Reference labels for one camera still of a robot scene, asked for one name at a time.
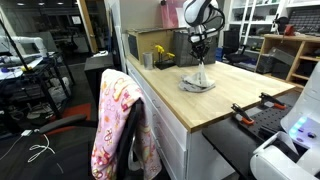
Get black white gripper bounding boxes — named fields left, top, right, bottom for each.
left=188, top=27, right=218, bottom=63

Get orange black clamp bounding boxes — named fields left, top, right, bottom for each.
left=231, top=103, right=254, bottom=125
left=259, top=92, right=286, bottom=110

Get black rolling chair background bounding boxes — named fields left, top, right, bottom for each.
left=223, top=30, right=250, bottom=65

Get white towel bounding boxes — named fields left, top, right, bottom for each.
left=182, top=63, right=215, bottom=87

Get pink paper sheet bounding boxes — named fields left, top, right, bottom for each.
left=160, top=0, right=185, bottom=29

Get dark grey fabric basket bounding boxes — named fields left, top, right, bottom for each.
left=173, top=30, right=217, bottom=67

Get yellow flowers in black tray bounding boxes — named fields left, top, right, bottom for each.
left=155, top=45, right=175, bottom=70

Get white drawer cabinet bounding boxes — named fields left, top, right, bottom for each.
left=126, top=60, right=234, bottom=180

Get orange black clamp near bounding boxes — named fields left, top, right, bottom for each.
left=231, top=103, right=254, bottom=125

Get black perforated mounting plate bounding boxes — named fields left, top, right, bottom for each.
left=237, top=104, right=292, bottom=141

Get pink patterned jersey blanket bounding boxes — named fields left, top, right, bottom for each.
left=91, top=69, right=162, bottom=180

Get cardboard box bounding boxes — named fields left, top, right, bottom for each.
left=127, top=28, right=176, bottom=64

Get black metal cart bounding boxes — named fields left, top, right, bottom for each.
left=1, top=53, right=75, bottom=134

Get grey cloth under towel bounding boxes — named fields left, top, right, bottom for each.
left=178, top=80, right=214, bottom=93

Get orange black clamp far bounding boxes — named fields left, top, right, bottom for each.
left=259, top=92, right=286, bottom=110

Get black office chair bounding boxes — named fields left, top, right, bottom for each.
left=32, top=99, right=144, bottom=180

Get white cable on floor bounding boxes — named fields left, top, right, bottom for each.
left=0, top=129, right=56, bottom=164

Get wooden shelf unit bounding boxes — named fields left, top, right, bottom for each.
left=255, top=34, right=320, bottom=89

